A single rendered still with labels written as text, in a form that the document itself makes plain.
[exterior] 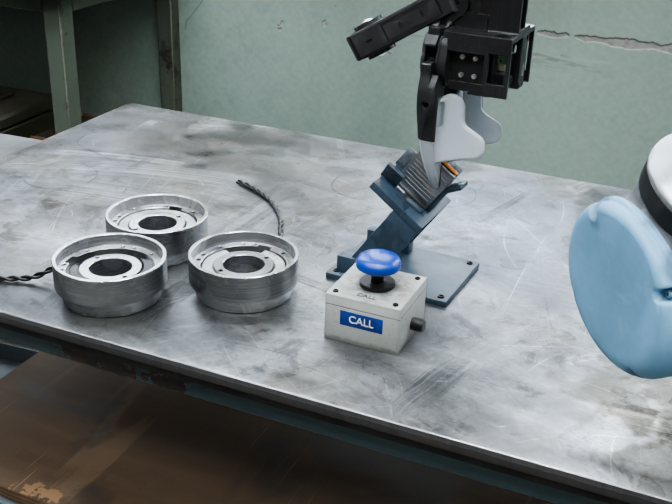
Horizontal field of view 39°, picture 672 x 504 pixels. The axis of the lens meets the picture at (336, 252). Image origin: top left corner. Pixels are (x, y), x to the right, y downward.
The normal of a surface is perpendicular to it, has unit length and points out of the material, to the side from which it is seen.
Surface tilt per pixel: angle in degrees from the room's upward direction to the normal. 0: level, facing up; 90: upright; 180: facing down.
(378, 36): 91
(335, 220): 0
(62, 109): 90
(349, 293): 0
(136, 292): 90
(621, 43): 90
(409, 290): 0
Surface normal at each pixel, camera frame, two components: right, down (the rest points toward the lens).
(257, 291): 0.32, 0.42
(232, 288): -0.11, 0.43
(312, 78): -0.41, 0.38
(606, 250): -0.94, 0.22
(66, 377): 0.04, -0.90
